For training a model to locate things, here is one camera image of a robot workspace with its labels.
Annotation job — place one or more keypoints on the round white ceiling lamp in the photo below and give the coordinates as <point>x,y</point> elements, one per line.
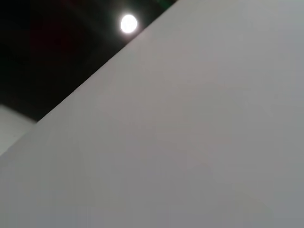
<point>128,23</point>

